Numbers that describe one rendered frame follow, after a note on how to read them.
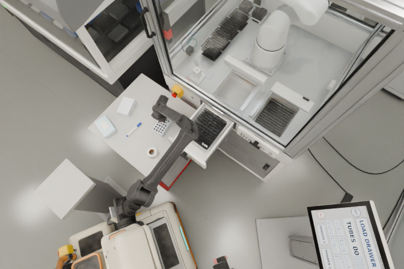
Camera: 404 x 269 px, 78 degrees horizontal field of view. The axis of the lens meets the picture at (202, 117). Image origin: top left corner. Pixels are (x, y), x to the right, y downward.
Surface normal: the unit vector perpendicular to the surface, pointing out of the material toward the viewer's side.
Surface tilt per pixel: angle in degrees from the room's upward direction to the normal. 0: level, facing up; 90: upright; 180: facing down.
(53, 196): 0
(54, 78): 0
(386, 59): 90
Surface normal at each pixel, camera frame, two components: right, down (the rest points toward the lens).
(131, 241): 0.59, -0.55
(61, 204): -0.04, -0.40
